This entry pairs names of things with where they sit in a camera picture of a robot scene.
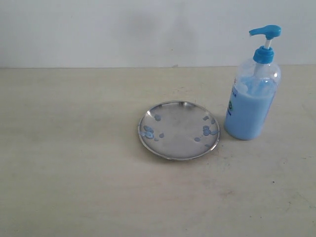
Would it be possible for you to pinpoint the round stainless steel plate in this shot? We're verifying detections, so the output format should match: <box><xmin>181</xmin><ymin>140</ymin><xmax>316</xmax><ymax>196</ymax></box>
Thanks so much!
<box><xmin>137</xmin><ymin>101</ymin><xmax>221</xmax><ymax>160</ymax></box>

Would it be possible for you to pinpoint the blue soap pump bottle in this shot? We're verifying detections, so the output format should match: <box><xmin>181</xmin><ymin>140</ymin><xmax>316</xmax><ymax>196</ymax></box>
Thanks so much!
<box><xmin>224</xmin><ymin>25</ymin><xmax>281</xmax><ymax>140</ymax></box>

